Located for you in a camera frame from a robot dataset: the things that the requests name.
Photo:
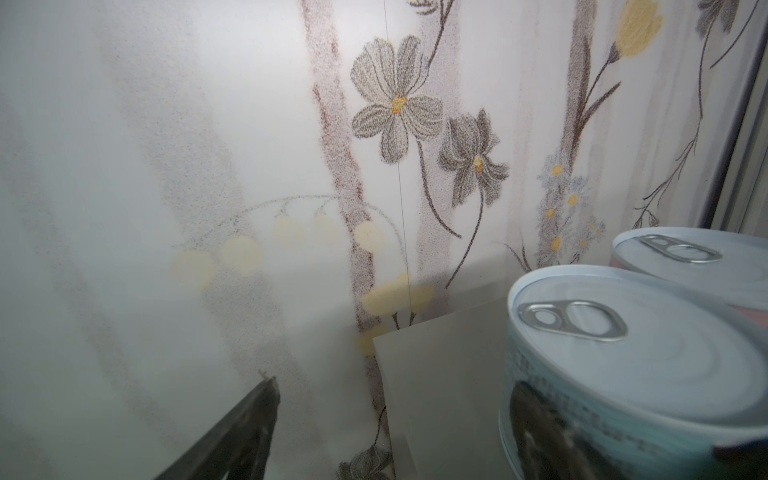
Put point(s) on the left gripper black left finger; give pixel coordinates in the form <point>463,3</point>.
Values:
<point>238,446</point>

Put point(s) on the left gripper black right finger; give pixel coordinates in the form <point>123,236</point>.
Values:
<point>744,461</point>

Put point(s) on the blue labelled can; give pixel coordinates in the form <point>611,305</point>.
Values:
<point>611,374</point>

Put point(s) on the pink labelled can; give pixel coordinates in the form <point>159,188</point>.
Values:
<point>726,265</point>

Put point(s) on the grey metal cabinet counter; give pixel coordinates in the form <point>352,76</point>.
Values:
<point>442,384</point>

